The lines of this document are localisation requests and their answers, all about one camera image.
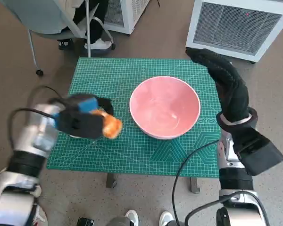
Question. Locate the small black box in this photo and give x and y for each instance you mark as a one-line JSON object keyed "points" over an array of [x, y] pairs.
{"points": [[85, 222]]}

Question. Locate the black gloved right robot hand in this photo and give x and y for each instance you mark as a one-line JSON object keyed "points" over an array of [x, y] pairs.
{"points": [[233, 94]]}

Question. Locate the white shoe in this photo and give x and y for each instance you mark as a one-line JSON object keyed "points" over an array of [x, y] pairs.
{"points": [[132, 217], [166, 219]]}

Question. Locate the pink bowl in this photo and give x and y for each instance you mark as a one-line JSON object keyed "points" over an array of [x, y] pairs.
{"points": [[165, 106]]}

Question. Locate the grey round robot part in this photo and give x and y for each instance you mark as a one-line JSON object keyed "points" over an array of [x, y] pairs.
{"points": [[119, 222]]}

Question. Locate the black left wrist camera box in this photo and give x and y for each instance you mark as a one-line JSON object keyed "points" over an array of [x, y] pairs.
{"points": [[82, 124]]}

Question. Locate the green cutting mat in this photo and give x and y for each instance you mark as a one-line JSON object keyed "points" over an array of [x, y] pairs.
{"points": [[132, 70]]}

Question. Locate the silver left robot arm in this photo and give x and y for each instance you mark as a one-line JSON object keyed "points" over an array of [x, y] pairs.
{"points": [[37, 131]]}

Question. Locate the grey office chair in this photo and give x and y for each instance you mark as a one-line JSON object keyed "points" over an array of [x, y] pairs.
{"points": [[42, 16]]}

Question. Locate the large white mesh cabinet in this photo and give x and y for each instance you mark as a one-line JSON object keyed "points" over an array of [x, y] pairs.
{"points": [[238, 23]]}

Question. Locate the small white mesh cabinet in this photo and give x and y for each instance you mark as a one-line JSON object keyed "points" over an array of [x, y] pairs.
{"points": [[129, 14]]}

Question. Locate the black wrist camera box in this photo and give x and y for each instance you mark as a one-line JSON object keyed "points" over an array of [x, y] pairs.
{"points": [[259, 150], [82, 124]]}

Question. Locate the grey table leg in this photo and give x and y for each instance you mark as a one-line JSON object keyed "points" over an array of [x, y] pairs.
{"points": [[110, 180], [195, 186]]}

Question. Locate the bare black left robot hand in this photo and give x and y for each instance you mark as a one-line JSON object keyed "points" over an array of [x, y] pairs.
{"points": [[88, 104]]}

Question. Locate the braided toy bread loaf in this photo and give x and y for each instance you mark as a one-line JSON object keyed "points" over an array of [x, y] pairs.
{"points": [[112, 127]]}

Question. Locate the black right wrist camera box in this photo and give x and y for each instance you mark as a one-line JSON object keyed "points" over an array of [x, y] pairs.
{"points": [[259, 150]]}

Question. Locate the person in white trousers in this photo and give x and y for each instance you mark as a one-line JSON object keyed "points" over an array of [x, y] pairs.
{"points": [[41, 215]]}

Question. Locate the seated person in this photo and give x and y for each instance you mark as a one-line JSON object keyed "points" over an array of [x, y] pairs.
{"points": [[96, 21]]}

